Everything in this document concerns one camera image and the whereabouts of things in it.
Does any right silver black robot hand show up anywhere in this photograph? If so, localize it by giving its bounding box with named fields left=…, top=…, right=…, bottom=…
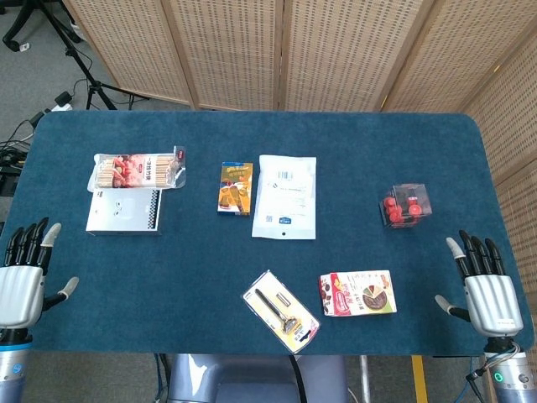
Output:
left=434, top=229, right=524, bottom=338

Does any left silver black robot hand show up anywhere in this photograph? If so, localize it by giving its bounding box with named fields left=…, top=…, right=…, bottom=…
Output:
left=0, top=217, right=80, bottom=329

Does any clear box of red balls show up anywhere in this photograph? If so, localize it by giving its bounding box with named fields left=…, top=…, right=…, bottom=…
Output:
left=379, top=183, right=433, bottom=230

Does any silver earbuds box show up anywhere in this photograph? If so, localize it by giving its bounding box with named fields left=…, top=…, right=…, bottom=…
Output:
left=86, top=187, right=163, bottom=235

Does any red white cookie box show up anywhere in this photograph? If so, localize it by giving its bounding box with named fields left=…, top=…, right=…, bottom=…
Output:
left=319, top=270, right=398, bottom=317

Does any orange snack box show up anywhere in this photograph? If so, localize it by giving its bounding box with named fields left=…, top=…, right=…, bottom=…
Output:
left=216, top=161, right=254, bottom=217

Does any metal table leg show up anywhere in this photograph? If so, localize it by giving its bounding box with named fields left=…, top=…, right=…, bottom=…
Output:
left=359, top=354, right=373, bottom=403

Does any blue table mat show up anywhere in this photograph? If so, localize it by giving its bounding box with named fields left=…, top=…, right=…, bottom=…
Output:
left=0, top=109, right=536, bottom=358

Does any white power strip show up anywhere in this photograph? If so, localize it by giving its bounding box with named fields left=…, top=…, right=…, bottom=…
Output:
left=50, top=91, right=76, bottom=113

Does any razor blister pack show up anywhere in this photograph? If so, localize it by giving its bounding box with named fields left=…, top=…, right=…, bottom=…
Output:
left=242, top=270, right=321, bottom=353

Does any white plastic pouch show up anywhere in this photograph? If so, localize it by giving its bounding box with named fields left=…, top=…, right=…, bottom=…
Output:
left=251, top=154, right=317, bottom=241

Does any grey robot torso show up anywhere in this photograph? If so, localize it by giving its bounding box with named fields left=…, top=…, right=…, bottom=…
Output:
left=167, top=353, right=349, bottom=403

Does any black tripod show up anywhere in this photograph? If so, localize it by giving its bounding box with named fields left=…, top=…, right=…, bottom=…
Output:
left=24, top=0, right=150, bottom=111

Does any black office chair base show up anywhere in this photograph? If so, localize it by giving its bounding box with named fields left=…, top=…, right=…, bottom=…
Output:
left=0, top=0, right=83, bottom=54

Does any wicker folding screen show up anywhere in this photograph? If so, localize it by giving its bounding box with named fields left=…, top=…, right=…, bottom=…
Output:
left=62, top=0, right=537, bottom=403

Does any black floor cable bundle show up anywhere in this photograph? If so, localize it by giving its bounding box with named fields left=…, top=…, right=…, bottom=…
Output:
left=0, top=109, right=48, bottom=198

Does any black torso cable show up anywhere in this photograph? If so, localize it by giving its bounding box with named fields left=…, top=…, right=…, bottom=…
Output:
left=288, top=355, right=305, bottom=403

